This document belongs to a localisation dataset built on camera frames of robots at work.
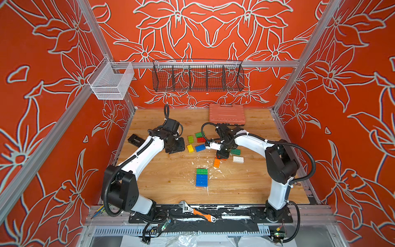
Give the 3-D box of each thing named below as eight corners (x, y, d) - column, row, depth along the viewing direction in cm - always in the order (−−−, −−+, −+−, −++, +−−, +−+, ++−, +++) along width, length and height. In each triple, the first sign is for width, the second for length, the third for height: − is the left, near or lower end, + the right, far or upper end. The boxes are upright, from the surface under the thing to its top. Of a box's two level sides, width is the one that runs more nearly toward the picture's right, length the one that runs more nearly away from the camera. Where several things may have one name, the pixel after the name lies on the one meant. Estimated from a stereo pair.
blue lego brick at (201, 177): (196, 182, 85) (196, 180, 82) (196, 176, 87) (196, 174, 84) (207, 182, 85) (208, 180, 82) (207, 176, 87) (207, 174, 84)
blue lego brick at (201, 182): (196, 187, 84) (196, 184, 80) (196, 180, 86) (196, 178, 82) (207, 187, 84) (207, 184, 80) (207, 180, 86) (207, 178, 82)
